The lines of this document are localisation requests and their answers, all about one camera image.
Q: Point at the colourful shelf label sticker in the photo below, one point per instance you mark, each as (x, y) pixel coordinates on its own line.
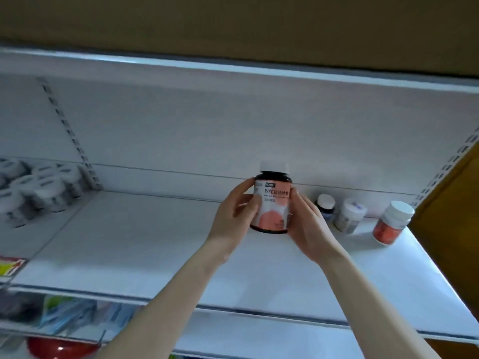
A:
(11, 266)

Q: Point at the white bottle with grey label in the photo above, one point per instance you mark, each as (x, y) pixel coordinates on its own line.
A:
(348, 216)

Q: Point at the person's left forearm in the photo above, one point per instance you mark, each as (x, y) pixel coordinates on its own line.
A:
(164, 310)

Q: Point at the slotted metal shelf upright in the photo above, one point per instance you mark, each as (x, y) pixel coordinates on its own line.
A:
(447, 166)
(71, 134)

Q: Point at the blue plastic packets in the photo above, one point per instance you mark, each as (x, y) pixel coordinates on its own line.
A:
(78, 314)

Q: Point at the person's left thumb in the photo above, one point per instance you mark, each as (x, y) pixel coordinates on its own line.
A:
(247, 212)

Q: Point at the group of white-lidded jars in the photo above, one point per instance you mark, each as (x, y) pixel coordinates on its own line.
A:
(41, 190)

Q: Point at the person's right hand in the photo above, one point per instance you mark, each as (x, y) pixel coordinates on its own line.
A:
(314, 235)

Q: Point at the person's left hand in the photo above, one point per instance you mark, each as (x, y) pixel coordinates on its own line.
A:
(226, 228)

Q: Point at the person's right forearm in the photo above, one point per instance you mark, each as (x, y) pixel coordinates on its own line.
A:
(378, 314)

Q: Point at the white metal shelf board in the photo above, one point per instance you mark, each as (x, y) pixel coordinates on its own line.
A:
(131, 250)

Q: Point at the white upper shelf board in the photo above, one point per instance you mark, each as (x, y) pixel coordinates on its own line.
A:
(239, 69)

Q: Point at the white shelf back panel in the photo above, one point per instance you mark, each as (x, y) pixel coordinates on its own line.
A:
(224, 130)

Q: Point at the dark bottle with pink label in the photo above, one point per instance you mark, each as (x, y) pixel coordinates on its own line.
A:
(274, 216)

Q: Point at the red round bowl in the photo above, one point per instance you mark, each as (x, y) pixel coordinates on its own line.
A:
(60, 349)

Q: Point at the person's right thumb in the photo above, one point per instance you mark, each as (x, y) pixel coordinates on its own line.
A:
(293, 213)

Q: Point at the small dark bottle white cap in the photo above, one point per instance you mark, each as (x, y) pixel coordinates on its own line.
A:
(326, 205)

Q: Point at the dark grey package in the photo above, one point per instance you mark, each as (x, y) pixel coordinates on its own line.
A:
(18, 307)

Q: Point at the white-capped bottle with orange label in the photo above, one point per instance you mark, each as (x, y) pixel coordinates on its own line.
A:
(391, 226)

